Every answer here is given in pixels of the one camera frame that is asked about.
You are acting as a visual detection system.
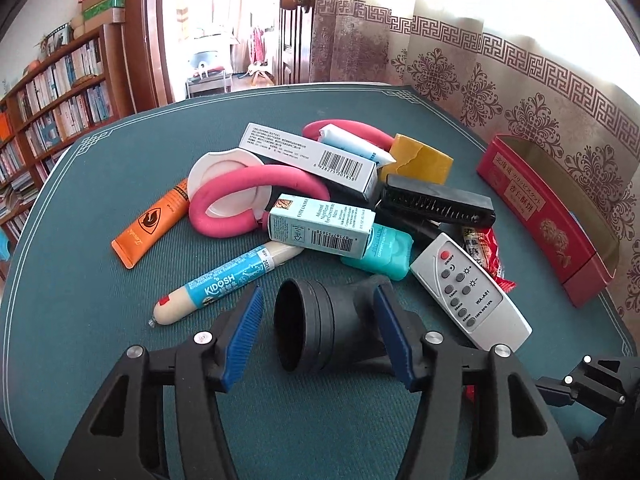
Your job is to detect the white round lid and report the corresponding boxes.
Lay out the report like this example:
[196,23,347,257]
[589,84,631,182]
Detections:
[186,148,272,218]

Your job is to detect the black comb brush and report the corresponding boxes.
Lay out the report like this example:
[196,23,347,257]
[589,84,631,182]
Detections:
[378,174,496,229]

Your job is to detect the white long tube box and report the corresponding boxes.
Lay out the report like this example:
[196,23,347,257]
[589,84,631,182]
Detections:
[239,122,378,202]

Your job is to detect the orange tube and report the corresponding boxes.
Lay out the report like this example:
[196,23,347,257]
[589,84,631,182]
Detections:
[111,179,189,270]

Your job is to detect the wooden door frame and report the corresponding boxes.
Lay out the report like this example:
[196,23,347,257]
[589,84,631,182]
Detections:
[122,0,174,112]

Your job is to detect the stacked boxes on shelf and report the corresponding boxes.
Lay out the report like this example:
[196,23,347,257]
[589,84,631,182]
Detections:
[70,0,126,39]

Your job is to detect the pink foam curler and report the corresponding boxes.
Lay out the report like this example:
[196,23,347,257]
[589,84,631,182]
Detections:
[189,165,330,238]
[302,118,394,151]

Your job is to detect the grey remote control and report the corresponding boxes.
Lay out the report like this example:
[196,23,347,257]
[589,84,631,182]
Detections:
[410,233,533,351]

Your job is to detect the white blue tube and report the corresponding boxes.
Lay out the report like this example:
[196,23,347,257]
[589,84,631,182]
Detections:
[319,125,396,167]

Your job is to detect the teal floss container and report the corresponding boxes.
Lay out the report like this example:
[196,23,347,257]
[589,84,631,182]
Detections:
[341,223,413,281]

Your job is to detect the red snack packet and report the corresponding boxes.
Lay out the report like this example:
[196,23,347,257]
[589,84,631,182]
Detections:
[461,226,516,294]

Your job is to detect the red cardboard storage box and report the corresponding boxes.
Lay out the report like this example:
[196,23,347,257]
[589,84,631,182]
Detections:
[476,133,620,308]

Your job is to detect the green table mat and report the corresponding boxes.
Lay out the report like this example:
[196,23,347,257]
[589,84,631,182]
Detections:
[0,83,639,480]

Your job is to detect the kidosh sausage stick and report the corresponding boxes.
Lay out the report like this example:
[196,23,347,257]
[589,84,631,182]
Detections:
[149,242,303,327]

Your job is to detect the teal white small box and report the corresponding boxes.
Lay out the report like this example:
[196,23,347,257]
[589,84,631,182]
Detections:
[268,194,375,259]

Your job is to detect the patterned beige curtain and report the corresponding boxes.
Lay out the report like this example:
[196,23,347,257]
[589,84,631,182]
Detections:
[310,0,639,330]

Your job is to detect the black lens hood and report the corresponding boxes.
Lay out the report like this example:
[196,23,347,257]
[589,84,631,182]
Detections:
[273,275,393,375]

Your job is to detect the wooden bookshelf with books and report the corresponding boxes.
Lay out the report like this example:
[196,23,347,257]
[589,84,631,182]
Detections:
[0,23,136,261]

